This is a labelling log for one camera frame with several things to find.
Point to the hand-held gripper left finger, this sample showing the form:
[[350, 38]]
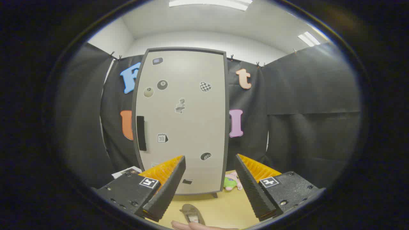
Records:
[[169, 188]]

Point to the dark grey shoe cabinet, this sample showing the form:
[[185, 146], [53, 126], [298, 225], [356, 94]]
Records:
[[227, 127]]

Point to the brown fuzzy shoe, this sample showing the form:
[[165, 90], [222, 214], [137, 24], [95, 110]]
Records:
[[188, 209]]

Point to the white book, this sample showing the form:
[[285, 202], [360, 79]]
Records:
[[126, 171]]

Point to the long ceiling light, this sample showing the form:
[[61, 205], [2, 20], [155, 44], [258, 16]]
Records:
[[211, 3]]

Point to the light grey shoe cabinet door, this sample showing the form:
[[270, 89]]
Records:
[[185, 134]]

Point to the small ceiling light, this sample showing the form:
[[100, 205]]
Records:
[[308, 39]]

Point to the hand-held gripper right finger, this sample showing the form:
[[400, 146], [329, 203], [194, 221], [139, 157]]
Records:
[[252, 191]]

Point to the green and pink plush toy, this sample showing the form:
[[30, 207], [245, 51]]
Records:
[[228, 182]]

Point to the black backdrop cloth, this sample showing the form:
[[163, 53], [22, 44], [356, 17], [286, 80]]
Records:
[[303, 127]]

